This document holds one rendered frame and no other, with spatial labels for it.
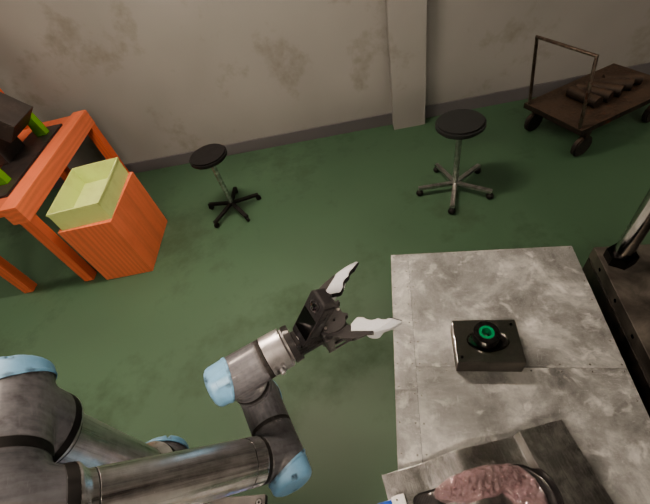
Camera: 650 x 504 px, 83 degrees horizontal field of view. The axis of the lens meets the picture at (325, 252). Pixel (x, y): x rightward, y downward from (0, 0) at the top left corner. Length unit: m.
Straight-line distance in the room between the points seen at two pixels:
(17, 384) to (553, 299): 1.47
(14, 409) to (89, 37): 3.62
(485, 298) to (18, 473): 1.34
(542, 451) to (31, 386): 1.09
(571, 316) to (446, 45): 2.78
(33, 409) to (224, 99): 3.48
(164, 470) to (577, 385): 1.17
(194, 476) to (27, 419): 0.22
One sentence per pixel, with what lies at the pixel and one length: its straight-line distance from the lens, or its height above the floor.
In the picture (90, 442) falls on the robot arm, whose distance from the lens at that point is 0.72.
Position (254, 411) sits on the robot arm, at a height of 1.37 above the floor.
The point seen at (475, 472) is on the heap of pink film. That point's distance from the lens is 1.15.
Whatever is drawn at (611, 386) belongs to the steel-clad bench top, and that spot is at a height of 0.80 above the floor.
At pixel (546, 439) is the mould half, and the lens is 1.22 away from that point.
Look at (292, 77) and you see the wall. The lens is 3.71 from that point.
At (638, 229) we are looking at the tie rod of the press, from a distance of 1.62.
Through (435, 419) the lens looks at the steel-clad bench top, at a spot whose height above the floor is 0.80.
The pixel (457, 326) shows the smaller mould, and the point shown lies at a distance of 1.35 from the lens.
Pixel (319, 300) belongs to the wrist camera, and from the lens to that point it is 0.61.
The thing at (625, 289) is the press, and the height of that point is 0.78.
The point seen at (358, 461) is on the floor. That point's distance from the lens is 2.09.
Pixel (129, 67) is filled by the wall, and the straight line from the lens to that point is 4.00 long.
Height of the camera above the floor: 2.04
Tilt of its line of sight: 48 degrees down
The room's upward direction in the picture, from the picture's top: 16 degrees counter-clockwise
